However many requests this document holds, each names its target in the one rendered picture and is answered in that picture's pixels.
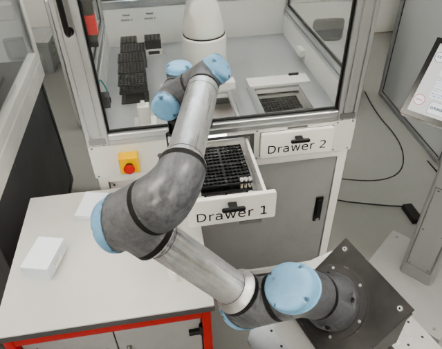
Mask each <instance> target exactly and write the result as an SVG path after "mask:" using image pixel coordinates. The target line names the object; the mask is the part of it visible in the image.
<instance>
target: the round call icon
mask: <svg viewBox="0 0 442 349"><path fill-rule="evenodd" d="M426 98H427V96H426V95H424V94H421V93H417V92H416V94H415V96H414V97H413V99H412V101H411V103H413V104H415V105H419V106H423V104H424V102H425V100H426Z"/></svg>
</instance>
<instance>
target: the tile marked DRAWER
mask: <svg viewBox="0 0 442 349"><path fill-rule="evenodd" d="M425 113H428V114H431V115H434V116H438V117H440V118H442V104H441V103H438V102H434V101H431V103H430V104H429V106H428V108H427V110H426V112H425Z"/></svg>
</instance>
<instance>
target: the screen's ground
mask: <svg viewBox="0 0 442 349"><path fill-rule="evenodd" d="M437 51H442V44H440V45H439V47H438V49H437ZM437 51H436V52H437ZM435 55H436V53H435ZM435 55H434V56H435ZM433 59H434V57H433ZM433 59H432V60H433ZM437 78H440V79H442V64H440V63H437V62H433V61H431V63H430V65H429V67H428V69H427V71H426V72H425V75H424V76H423V79H422V80H421V83H420V85H419V86H418V89H417V90H416V92H417V93H421V94H424V95H426V96H427V98H426V100H425V102H424V104H423V106H419V105H415V104H413V103H410V104H409V107H408V108H407V109H408V110H411V111H415V112H417V113H420V114H423V115H425V116H429V117H431V118H435V119H437V120H441V121H442V118H440V117H438V116H434V115H431V114H428V113H425V112H426V110H427V108H428V106H429V104H430V103H431V101H434V102H438V103H441V104H442V102H439V101H437V100H433V99H431V98H428V96H429V94H430V92H431V90H432V87H433V86H434V84H435V82H436V80H437ZM415 94H416V93H415ZM415 94H414V96H415Z"/></svg>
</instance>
